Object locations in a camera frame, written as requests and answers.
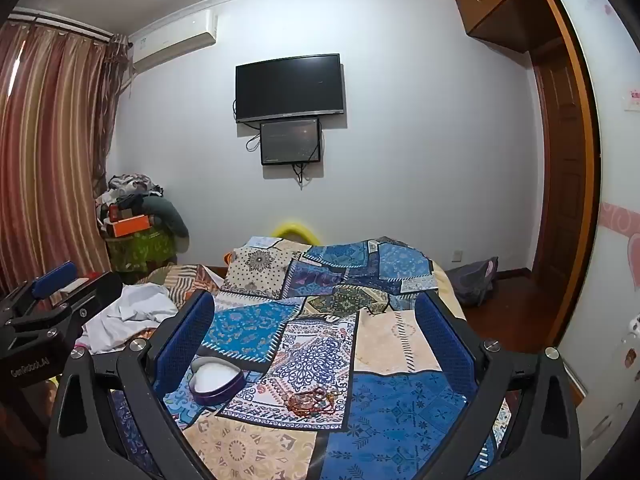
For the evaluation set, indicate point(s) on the pink wall switch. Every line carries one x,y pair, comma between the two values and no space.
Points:
634,99

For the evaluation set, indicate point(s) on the white cloth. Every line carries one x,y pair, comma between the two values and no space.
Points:
135,310

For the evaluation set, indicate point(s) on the orange box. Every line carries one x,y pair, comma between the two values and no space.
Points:
131,226

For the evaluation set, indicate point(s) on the pile of clothes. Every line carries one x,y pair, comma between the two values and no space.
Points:
130,185

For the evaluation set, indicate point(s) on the white wall socket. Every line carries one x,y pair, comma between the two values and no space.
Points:
456,255

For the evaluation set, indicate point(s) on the red box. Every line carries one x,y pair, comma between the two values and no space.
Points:
89,276

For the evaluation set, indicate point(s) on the dark green cushion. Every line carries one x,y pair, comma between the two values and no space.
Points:
170,220

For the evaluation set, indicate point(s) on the grey backpack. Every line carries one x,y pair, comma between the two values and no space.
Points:
472,282

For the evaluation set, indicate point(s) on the striped red curtain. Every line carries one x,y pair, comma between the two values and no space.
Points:
50,135

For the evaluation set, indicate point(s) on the white sliding wardrobe door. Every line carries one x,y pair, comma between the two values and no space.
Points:
610,210

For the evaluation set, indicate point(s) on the wooden overhead cabinet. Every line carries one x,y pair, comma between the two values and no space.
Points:
500,5

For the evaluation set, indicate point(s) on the white paper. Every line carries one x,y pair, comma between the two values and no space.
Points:
261,242

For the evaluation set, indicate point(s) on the patchwork printed blanket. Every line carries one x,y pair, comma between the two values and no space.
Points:
390,360

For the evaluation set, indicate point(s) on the striped beige quilt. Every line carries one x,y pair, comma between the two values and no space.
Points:
175,276

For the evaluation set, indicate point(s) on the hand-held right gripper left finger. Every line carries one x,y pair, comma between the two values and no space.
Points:
185,340

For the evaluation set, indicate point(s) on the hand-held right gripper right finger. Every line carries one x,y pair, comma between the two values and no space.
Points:
445,345

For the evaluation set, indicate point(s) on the red beaded jewelry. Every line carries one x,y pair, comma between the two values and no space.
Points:
305,402

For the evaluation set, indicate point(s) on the brown wooden wardrobe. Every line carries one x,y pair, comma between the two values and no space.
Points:
562,185

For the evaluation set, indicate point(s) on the large black wall television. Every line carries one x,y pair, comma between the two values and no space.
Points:
290,87

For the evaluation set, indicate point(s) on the purple heart-shaped box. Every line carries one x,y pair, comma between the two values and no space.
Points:
220,394

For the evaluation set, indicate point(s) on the curtain rail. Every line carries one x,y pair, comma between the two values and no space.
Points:
60,22

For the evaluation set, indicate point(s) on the small black wall monitor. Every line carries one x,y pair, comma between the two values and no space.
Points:
290,140

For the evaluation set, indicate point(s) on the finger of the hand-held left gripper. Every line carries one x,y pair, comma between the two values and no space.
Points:
52,276
97,292

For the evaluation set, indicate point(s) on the white air conditioner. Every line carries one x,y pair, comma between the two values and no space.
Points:
170,42

